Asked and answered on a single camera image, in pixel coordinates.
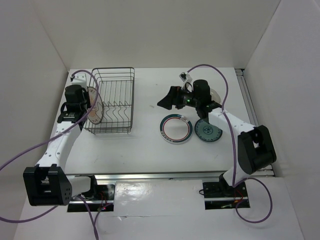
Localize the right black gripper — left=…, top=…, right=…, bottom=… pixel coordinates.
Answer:
left=157, top=85, right=200, bottom=110

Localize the orange sunburst plate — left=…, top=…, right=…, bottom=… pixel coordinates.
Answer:
left=87, top=86, right=104, bottom=125

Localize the blue patterned plate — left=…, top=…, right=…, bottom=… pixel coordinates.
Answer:
left=194, top=119, right=223, bottom=143

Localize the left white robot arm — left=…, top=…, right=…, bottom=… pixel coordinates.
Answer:
left=23, top=84, right=99, bottom=206

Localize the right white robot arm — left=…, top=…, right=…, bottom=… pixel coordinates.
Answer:
left=157, top=79, right=277, bottom=196

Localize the teal red rimmed plate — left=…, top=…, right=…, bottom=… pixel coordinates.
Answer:
left=159, top=114, right=193, bottom=145

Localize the clear grey glass plate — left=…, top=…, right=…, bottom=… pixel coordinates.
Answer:
left=210, top=88, right=221, bottom=104

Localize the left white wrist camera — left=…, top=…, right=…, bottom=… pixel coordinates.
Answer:
left=70, top=72, right=87, bottom=88

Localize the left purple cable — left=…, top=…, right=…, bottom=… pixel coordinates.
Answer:
left=0, top=71, right=108, bottom=240

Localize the purple cable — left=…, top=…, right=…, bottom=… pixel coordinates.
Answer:
left=186, top=64, right=273, bottom=224
left=0, top=71, right=108, bottom=240

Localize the grey wire dish rack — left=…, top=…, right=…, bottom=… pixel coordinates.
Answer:
left=84, top=67, right=135, bottom=135

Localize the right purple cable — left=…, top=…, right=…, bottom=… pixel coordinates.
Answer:
left=186, top=64, right=273, bottom=224

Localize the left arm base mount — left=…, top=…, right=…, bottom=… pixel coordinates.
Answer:
left=67, top=182, right=116, bottom=213

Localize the aluminium rail front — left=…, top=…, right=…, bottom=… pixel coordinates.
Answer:
left=56, top=169, right=272, bottom=182

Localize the aluminium rail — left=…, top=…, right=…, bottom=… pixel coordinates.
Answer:
left=235, top=68, right=275, bottom=178
left=56, top=169, right=272, bottom=182

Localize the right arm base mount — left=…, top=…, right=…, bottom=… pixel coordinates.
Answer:
left=198, top=175, right=251, bottom=210

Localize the aluminium rail right side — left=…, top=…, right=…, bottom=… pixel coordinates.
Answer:
left=235, top=68, right=275, bottom=178

